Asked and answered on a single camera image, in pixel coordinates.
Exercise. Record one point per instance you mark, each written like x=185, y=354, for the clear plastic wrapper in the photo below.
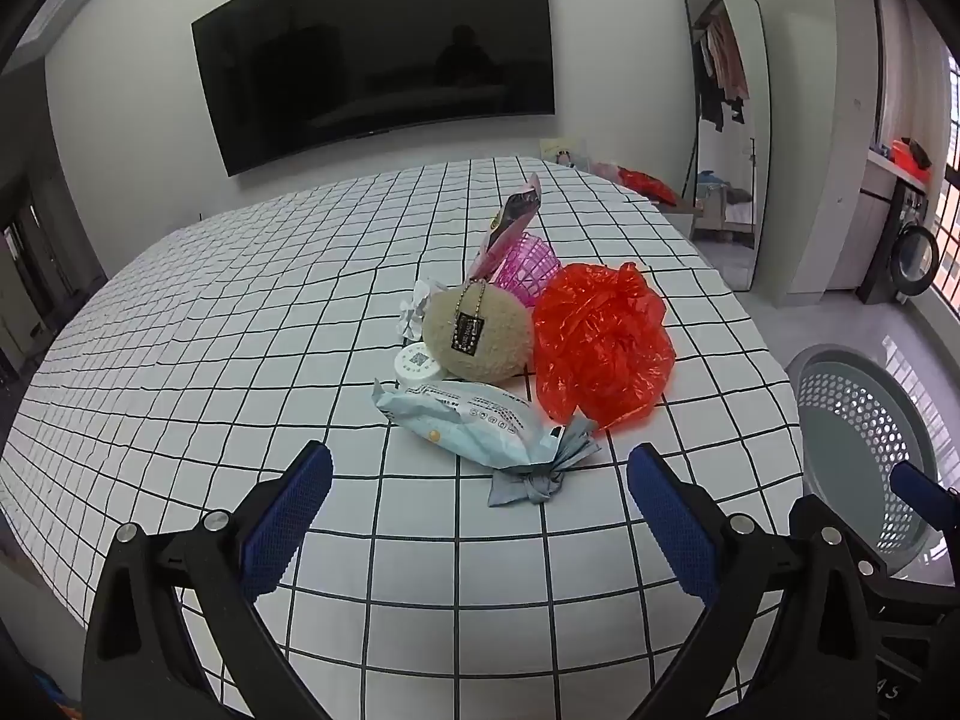
x=412, y=311

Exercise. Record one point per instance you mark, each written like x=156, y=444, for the pink snack packet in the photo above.
x=514, y=214

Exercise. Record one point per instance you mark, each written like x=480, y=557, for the tall white cabinet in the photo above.
x=810, y=127

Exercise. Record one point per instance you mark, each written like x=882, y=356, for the red bag on cabinet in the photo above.
x=646, y=186

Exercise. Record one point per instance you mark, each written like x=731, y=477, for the barred window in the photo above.
x=951, y=165

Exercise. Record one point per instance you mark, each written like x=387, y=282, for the dark cabinet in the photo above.
x=30, y=277

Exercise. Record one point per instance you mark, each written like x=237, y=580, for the red plastic basin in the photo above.
x=911, y=161

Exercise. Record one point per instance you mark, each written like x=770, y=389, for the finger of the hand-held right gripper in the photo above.
x=806, y=510
x=926, y=495

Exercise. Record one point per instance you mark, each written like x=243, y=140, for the tall standing mirror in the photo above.
x=739, y=165

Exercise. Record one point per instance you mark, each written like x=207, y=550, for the black wall television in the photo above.
x=375, y=52

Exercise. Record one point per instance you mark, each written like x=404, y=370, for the pale pink bag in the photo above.
x=602, y=169

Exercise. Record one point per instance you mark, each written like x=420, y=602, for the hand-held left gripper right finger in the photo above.
x=675, y=521

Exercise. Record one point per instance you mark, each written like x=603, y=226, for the light blue wipes packet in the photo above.
x=465, y=416

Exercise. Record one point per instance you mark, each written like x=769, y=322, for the bed with checked sheet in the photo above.
x=262, y=315

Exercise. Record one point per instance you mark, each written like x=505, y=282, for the grey perforated laundry basket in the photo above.
x=847, y=420

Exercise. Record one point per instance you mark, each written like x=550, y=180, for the red plastic bag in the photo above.
x=600, y=345

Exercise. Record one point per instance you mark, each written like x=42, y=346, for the pink plastic mesh basket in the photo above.
x=529, y=270

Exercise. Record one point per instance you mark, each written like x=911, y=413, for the beige plush ball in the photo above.
x=502, y=315

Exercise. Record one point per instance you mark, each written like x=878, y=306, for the white round jar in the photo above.
x=416, y=364

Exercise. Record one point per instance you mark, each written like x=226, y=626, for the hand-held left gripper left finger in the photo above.
x=289, y=517

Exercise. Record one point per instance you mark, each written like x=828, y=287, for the grey washing machine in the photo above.
x=915, y=255

